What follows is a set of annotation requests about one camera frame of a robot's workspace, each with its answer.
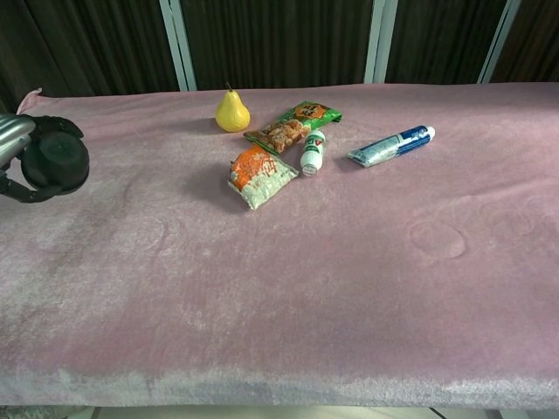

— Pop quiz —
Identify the green snack packet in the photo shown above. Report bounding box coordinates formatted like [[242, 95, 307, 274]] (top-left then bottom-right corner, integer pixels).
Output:
[[243, 100, 343, 155]]

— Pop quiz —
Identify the black round object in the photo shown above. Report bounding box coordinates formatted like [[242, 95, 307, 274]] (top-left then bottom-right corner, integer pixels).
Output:
[[20, 129, 91, 196]]

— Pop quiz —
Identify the white wall frame post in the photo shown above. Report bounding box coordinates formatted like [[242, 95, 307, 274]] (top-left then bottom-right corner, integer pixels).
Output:
[[476, 0, 523, 84], [158, 0, 197, 92], [363, 0, 398, 85]]

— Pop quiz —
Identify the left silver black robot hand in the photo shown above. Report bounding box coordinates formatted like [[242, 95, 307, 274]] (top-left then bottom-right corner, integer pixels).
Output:
[[0, 112, 86, 205]]

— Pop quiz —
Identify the small white green bottle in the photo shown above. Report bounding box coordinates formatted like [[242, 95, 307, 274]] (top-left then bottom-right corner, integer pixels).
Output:
[[299, 129, 328, 177]]

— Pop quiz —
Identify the yellow pear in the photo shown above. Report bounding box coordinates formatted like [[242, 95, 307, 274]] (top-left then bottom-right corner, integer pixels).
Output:
[[214, 82, 252, 134]]

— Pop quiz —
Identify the orange white snack packet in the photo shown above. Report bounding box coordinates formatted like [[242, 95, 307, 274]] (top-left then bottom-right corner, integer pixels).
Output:
[[226, 143, 300, 211]]

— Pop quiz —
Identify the pink plush table cloth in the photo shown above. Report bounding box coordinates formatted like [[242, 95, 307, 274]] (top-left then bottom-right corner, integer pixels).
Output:
[[0, 81, 559, 411]]

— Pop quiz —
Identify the blue white toothpaste tube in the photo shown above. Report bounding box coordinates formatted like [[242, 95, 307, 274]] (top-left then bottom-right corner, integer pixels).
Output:
[[347, 125, 437, 169]]

